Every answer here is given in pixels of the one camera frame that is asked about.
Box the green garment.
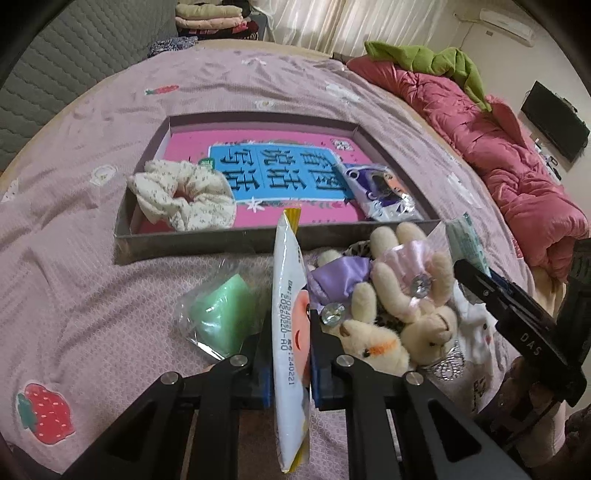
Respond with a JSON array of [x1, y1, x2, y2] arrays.
[[365, 41, 492, 111]]

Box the pink red comforter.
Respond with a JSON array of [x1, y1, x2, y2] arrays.
[[348, 56, 590, 281]]

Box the black flat television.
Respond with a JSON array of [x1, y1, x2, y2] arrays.
[[521, 81, 590, 163]]

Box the stack of folded clothes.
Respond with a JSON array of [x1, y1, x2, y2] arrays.
[[174, 1, 259, 40]]

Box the grey quilted sofa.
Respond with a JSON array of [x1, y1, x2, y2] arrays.
[[1, 1, 176, 168]]

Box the yellow wet wipes pack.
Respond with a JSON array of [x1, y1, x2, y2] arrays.
[[271, 208, 311, 474]]

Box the pink and blue book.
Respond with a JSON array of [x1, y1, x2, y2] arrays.
[[153, 128, 370, 228]]

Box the green sponge in plastic bag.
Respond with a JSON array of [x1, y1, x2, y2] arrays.
[[173, 258, 270, 361]]

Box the floral white scrunchie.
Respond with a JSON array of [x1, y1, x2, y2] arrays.
[[127, 159, 236, 232]]

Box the leopard print scrunchie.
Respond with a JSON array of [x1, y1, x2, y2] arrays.
[[423, 342, 465, 382]]

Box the lilac patterned bed quilt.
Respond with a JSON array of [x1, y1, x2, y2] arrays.
[[1, 46, 534, 472]]

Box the person's hand red nails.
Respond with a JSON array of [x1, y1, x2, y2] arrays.
[[475, 357, 590, 479]]

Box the plush bunny purple dress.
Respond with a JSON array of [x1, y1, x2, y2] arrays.
[[308, 250, 410, 376]]

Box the white sheer curtain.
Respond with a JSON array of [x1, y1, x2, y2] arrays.
[[250, 0, 450, 57]]

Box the purple wet wipes pack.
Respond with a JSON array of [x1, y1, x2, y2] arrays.
[[335, 162, 424, 222]]

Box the dark floral fabric bundle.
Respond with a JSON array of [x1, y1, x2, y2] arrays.
[[147, 37, 198, 58]]

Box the white wall air conditioner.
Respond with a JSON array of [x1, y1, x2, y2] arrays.
[[479, 8, 535, 47]]

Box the shallow grey cardboard box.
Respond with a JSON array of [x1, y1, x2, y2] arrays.
[[113, 111, 444, 265]]

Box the plush bunny pink dress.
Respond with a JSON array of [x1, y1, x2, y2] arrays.
[[370, 222, 458, 366]]

